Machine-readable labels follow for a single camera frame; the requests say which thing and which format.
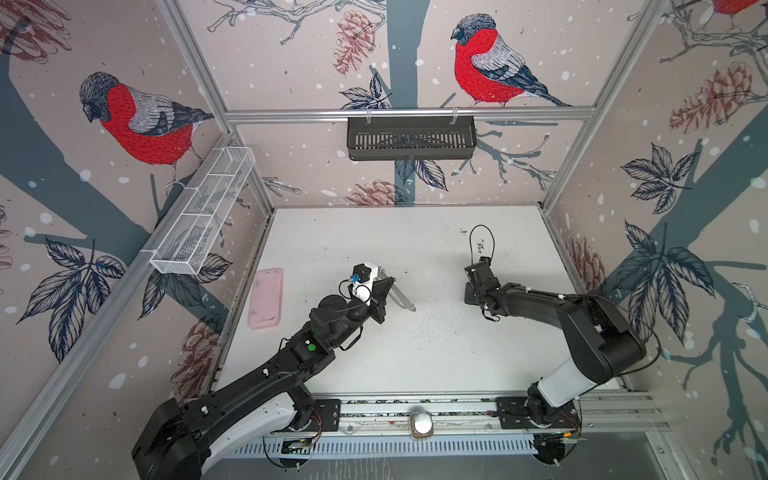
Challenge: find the silver push button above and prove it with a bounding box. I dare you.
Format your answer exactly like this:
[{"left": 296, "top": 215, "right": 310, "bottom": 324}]
[{"left": 409, "top": 410, "right": 434, "bottom": 439}]

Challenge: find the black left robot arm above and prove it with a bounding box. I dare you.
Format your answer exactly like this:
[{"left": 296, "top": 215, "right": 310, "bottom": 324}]
[{"left": 131, "top": 277, "right": 395, "bottom": 479}]

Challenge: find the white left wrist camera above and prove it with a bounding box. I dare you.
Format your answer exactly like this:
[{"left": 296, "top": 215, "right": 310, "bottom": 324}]
[{"left": 349, "top": 263, "right": 379, "bottom": 304}]

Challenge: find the black hanging basket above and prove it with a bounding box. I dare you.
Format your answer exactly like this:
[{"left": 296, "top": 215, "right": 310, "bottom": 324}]
[{"left": 347, "top": 116, "right": 477, "bottom": 161}]

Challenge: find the white wire mesh basket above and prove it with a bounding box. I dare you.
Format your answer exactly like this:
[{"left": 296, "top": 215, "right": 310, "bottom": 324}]
[{"left": 150, "top": 146, "right": 255, "bottom": 275}]

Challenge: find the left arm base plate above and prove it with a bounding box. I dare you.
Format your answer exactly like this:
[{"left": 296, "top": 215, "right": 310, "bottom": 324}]
[{"left": 283, "top": 399, "right": 341, "bottom": 433}]

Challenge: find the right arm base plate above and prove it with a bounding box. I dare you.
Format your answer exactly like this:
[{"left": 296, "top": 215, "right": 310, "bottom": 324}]
[{"left": 492, "top": 396, "right": 582, "bottom": 430}]

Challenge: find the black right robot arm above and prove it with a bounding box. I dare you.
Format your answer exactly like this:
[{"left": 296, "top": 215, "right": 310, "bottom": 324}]
[{"left": 464, "top": 257, "right": 647, "bottom": 428}]

